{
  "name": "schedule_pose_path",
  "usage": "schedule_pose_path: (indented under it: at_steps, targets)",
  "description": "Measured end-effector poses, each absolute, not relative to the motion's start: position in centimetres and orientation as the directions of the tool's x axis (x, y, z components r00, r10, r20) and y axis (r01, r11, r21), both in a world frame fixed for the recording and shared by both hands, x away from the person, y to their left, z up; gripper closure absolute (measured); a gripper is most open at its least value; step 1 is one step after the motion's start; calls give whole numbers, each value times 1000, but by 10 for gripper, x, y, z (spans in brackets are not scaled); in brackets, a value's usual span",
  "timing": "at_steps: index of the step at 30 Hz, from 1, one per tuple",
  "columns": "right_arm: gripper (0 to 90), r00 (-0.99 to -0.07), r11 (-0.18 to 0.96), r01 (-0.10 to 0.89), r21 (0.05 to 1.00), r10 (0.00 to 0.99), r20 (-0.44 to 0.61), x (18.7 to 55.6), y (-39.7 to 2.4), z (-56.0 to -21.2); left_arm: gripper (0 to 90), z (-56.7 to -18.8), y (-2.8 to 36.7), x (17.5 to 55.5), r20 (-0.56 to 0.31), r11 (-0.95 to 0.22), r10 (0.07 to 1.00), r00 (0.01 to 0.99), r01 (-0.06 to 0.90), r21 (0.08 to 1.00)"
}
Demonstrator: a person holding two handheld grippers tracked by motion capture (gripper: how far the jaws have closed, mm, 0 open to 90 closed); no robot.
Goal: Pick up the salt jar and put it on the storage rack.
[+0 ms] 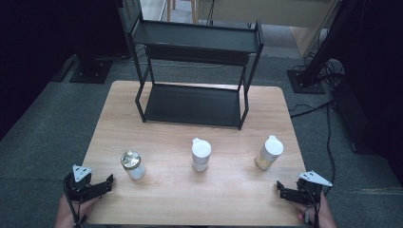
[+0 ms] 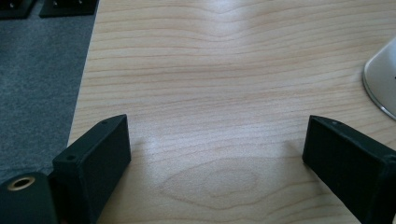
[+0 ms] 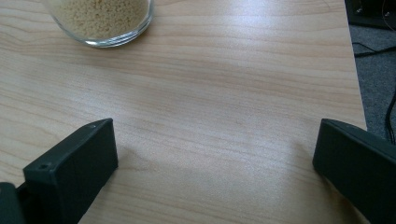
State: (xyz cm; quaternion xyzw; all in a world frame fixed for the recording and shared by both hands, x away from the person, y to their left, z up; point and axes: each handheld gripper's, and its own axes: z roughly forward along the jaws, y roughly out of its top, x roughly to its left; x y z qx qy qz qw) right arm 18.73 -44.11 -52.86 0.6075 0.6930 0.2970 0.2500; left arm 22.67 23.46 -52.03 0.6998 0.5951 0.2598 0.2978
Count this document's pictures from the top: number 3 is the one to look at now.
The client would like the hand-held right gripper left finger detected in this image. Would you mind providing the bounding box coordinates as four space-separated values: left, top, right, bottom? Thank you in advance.
22 118 120 224

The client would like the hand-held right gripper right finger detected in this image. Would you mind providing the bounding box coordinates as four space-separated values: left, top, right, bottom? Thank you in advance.
312 118 396 224

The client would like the white-lidded jar of beige grains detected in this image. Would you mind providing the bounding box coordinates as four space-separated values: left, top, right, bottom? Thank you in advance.
43 0 155 49

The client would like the black floor cable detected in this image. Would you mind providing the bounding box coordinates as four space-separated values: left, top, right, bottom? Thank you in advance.
384 92 396 145
353 45 396 59

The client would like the black stand base plate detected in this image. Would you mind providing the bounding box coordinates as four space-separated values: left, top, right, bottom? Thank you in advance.
344 0 396 31

